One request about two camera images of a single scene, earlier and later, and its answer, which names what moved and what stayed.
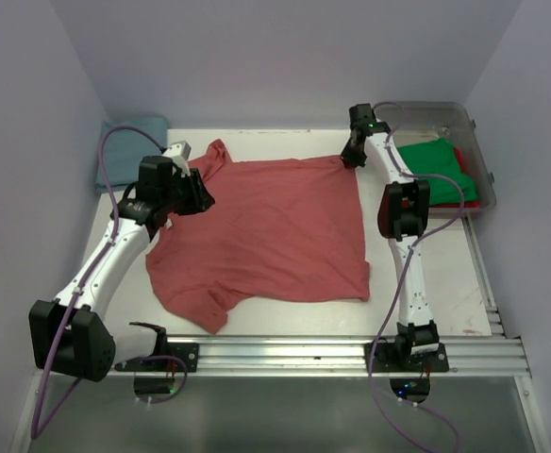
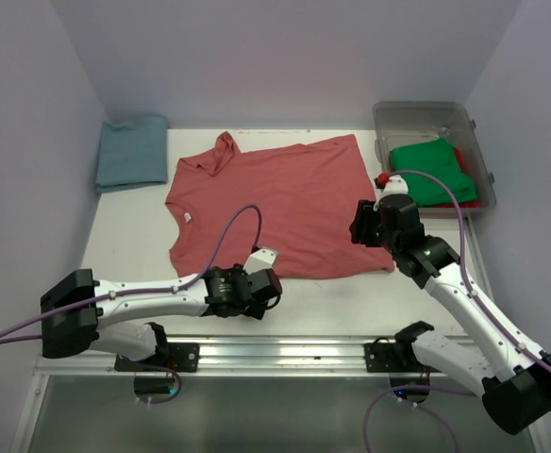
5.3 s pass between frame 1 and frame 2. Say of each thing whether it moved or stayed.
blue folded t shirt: stayed
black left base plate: stayed
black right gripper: moved
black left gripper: moved
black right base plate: stayed
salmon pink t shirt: moved
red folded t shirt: stayed
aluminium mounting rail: stayed
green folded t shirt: stayed
